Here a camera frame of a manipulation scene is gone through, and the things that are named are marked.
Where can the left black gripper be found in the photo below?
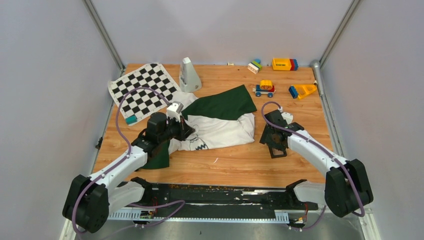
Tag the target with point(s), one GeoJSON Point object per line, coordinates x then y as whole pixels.
{"type": "Point", "coordinates": [185, 130]}

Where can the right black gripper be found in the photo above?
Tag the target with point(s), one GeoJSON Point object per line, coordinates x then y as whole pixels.
{"type": "Point", "coordinates": [265, 139]}

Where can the white green garment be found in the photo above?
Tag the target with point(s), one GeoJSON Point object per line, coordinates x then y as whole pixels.
{"type": "Point", "coordinates": [221, 120]}

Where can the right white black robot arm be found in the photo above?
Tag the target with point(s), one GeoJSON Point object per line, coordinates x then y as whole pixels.
{"type": "Point", "coordinates": [346, 188]}

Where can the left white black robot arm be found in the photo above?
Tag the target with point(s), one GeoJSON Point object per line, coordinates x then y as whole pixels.
{"type": "Point", "coordinates": [91, 199]}

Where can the checkerboard calibration sheet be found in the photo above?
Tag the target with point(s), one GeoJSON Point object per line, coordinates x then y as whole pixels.
{"type": "Point", "coordinates": [137, 91]}

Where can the white wedge-shaped stand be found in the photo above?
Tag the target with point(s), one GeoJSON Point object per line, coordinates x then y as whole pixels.
{"type": "Point", "coordinates": [189, 80]}

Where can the teal small block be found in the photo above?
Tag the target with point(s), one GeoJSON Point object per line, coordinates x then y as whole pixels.
{"type": "Point", "coordinates": [131, 120]}

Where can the toy car with yellow top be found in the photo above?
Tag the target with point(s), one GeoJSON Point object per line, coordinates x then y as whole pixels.
{"type": "Point", "coordinates": [265, 87]}

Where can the yellow blue toy scoop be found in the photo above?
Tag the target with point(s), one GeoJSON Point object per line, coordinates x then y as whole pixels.
{"type": "Point", "coordinates": [300, 91]}

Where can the white green blue bricks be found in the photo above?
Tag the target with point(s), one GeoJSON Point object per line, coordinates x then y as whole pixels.
{"type": "Point", "coordinates": [255, 66]}

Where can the yellow red blue brick box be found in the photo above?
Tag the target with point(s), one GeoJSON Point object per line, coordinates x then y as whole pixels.
{"type": "Point", "coordinates": [284, 64]}

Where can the grey metal pipe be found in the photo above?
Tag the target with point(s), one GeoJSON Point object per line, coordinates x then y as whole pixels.
{"type": "Point", "coordinates": [316, 68]}

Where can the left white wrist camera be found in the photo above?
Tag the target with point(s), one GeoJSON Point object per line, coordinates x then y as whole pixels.
{"type": "Point", "coordinates": [174, 110]}

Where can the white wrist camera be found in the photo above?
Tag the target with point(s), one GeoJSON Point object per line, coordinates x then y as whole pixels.
{"type": "Point", "coordinates": [288, 117]}
{"type": "Point", "coordinates": [174, 110]}

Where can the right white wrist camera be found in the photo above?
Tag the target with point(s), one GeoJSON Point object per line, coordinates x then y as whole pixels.
{"type": "Point", "coordinates": [288, 117]}

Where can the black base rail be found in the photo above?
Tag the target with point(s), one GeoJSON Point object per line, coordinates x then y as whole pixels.
{"type": "Point", "coordinates": [213, 203]}

